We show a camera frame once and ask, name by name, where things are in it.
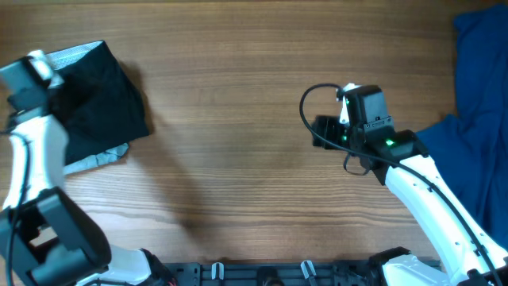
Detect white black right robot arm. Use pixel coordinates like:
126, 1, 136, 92
305, 83, 507, 285

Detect light blue denim shorts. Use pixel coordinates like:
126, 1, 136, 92
63, 143, 129, 175

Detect black shorts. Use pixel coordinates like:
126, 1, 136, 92
48, 41, 149, 165

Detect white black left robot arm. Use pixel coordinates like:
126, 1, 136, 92
1, 51, 178, 285

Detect blue polo shirt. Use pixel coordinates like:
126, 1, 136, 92
418, 4, 507, 247

